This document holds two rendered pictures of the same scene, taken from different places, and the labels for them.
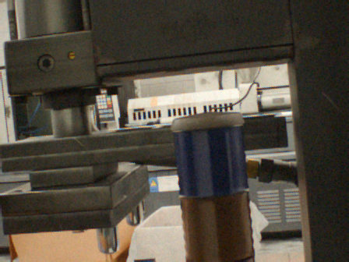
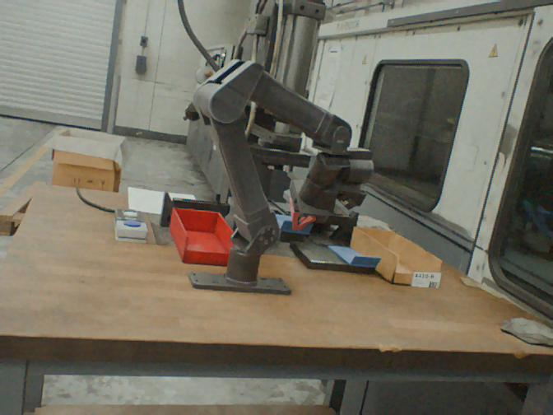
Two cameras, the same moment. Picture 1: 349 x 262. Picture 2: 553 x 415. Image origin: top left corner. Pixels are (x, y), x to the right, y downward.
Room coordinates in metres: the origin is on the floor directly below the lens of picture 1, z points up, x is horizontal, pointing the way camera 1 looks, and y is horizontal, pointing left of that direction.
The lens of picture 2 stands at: (1.28, 1.48, 1.29)
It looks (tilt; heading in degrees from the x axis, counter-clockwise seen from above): 11 degrees down; 243
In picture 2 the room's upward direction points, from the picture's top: 10 degrees clockwise
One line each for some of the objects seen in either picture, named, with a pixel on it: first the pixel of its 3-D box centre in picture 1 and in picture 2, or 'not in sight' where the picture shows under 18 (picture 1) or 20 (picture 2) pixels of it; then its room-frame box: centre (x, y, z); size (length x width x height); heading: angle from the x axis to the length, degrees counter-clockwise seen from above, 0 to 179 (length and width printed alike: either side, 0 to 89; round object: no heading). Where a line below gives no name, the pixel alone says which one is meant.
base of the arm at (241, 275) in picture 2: not in sight; (243, 267); (0.82, 0.47, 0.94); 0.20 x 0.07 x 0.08; 172
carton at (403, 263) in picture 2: not in sight; (392, 257); (0.35, 0.33, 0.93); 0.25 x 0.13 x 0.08; 82
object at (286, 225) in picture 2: not in sight; (287, 218); (0.65, 0.30, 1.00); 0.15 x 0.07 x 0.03; 82
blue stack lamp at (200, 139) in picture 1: (210, 159); not in sight; (0.34, -0.02, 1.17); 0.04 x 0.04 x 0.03
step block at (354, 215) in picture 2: not in sight; (344, 225); (0.36, 0.10, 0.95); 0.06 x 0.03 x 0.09; 172
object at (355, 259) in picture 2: not in sight; (353, 252); (0.46, 0.32, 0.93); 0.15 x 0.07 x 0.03; 84
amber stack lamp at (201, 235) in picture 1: (216, 223); not in sight; (0.34, -0.02, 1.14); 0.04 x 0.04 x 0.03
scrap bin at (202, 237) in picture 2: not in sight; (202, 235); (0.83, 0.23, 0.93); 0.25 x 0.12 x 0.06; 82
